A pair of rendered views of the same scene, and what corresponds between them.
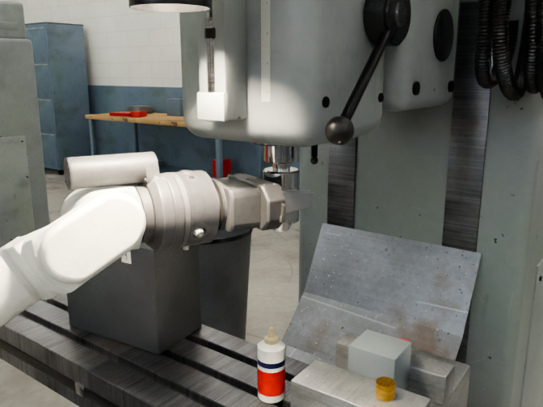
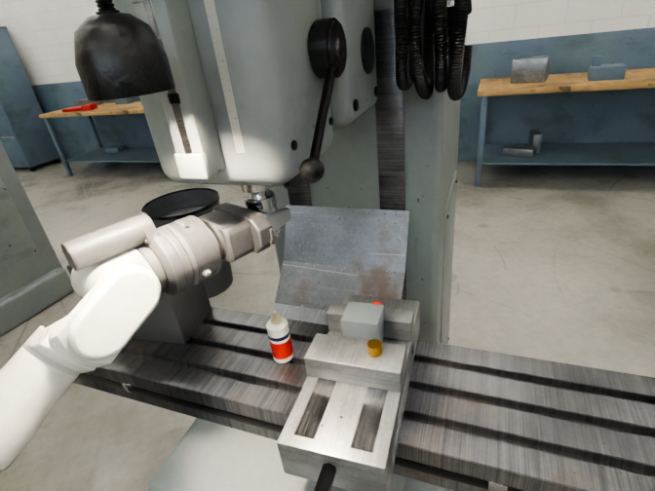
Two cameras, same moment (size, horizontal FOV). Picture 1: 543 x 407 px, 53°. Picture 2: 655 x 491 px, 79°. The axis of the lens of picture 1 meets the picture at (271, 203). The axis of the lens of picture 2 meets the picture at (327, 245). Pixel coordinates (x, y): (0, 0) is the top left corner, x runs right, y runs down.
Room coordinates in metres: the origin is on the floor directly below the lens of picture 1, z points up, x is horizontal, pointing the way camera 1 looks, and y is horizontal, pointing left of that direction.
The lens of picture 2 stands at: (0.11, 0.03, 1.48)
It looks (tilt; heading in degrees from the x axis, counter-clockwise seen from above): 28 degrees down; 347
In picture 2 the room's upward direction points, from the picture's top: 7 degrees counter-clockwise
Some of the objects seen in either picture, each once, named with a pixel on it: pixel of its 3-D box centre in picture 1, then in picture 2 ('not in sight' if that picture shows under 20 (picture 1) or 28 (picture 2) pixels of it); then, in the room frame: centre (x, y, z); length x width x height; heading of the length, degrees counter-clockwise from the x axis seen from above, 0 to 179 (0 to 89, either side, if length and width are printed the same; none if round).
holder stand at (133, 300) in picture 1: (132, 276); (143, 286); (0.93, 0.25, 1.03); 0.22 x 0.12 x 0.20; 60
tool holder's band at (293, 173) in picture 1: (281, 173); (259, 197); (0.69, -0.01, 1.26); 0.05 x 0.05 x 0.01
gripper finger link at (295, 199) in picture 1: (293, 201); (276, 220); (0.66, -0.03, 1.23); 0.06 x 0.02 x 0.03; 121
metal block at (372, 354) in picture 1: (379, 365); (363, 326); (0.60, -0.13, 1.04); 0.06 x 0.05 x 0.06; 55
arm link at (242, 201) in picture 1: (217, 206); (213, 241); (0.64, 0.07, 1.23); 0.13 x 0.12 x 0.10; 31
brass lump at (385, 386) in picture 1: (385, 388); (374, 348); (0.54, -0.13, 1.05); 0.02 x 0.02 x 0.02
